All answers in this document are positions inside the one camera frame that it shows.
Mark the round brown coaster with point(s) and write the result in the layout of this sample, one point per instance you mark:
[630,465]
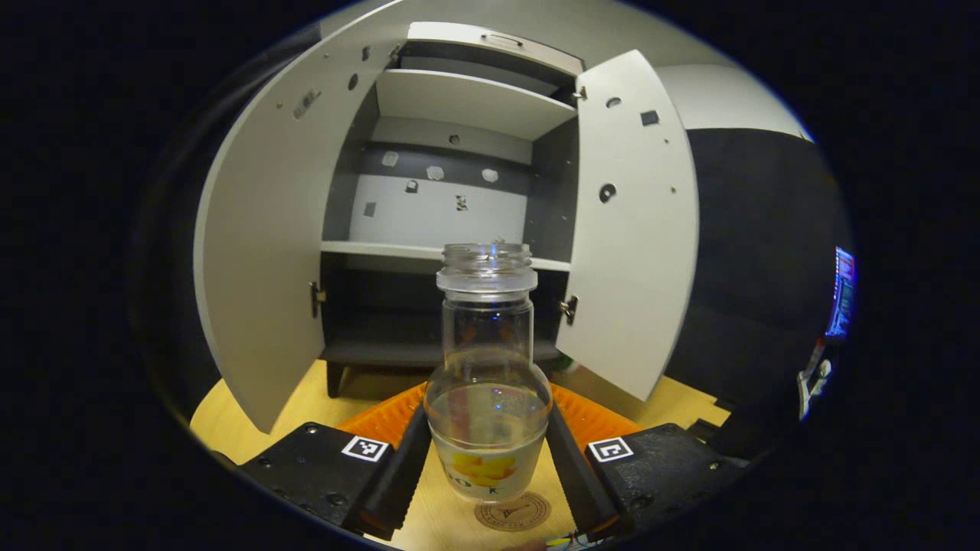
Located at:
[528,514]

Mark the lit computer screen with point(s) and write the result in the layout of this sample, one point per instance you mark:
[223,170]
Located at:
[841,295]

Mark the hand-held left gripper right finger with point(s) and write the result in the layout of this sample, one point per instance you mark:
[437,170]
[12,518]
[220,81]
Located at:
[578,474]

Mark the clear glass bottle yellow label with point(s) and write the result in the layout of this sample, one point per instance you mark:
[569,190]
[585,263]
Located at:
[488,413]

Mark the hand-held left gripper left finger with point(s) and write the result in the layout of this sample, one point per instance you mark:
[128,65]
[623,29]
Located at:
[402,474]

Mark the black backdrop cloth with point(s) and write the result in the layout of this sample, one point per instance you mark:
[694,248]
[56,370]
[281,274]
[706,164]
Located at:
[766,268]

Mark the beige cabinet door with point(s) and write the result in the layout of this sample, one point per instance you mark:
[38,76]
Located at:
[635,229]
[260,229]

